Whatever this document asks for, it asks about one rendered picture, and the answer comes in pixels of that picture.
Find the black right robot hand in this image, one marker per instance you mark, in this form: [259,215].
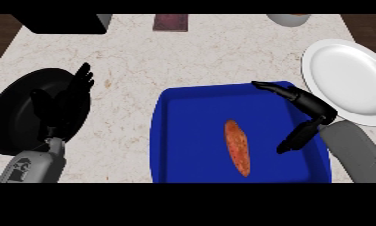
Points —
[308,102]

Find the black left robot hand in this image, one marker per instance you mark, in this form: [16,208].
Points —
[67,99]

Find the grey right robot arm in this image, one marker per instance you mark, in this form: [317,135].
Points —
[349,152]

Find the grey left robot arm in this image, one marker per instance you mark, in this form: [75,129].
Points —
[34,163]

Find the white plate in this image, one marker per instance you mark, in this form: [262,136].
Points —
[345,77]

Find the blue tray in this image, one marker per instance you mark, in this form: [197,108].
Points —
[234,137]

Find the orange sweet potato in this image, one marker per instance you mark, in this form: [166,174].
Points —
[237,147]

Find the black round pan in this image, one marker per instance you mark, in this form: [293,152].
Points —
[23,113]

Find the black appliance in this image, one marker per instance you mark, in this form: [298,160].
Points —
[63,22]

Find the grey bowl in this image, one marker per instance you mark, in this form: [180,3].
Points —
[289,19]

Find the dark red box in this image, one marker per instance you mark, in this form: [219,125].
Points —
[169,22]

